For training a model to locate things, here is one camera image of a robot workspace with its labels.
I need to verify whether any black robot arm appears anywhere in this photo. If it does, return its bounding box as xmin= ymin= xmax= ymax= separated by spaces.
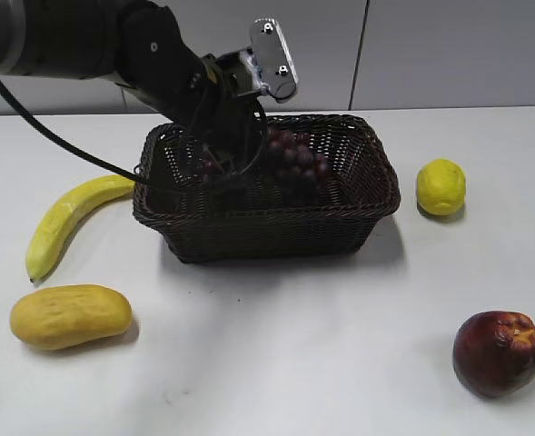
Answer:
xmin=0 ymin=1 xmax=267 ymax=177

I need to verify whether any dark red apple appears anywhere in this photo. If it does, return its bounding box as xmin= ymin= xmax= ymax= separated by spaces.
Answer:
xmin=452 ymin=311 xmax=535 ymax=399

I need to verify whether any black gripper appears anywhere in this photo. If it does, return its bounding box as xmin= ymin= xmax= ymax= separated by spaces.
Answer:
xmin=178 ymin=54 xmax=267 ymax=175

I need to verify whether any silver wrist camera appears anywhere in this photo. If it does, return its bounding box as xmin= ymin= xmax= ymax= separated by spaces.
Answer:
xmin=250 ymin=18 xmax=299 ymax=104

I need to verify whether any black cable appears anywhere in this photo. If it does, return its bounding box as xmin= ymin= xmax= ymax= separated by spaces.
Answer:
xmin=0 ymin=74 xmax=268 ymax=196

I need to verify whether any yellow lemon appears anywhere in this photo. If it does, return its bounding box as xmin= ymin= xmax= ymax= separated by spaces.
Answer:
xmin=415 ymin=158 xmax=467 ymax=223

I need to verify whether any dark brown wicker basket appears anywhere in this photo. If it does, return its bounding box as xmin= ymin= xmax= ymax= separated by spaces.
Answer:
xmin=133 ymin=114 xmax=401 ymax=263

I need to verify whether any purple grape bunch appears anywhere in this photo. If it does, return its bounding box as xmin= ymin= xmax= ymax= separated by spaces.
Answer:
xmin=195 ymin=127 xmax=332 ymax=210

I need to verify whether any yellow banana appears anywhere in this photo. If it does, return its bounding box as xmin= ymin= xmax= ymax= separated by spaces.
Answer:
xmin=25 ymin=175 xmax=134 ymax=282

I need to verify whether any yellow mango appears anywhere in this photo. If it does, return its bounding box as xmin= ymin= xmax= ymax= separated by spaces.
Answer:
xmin=10 ymin=284 xmax=133 ymax=351

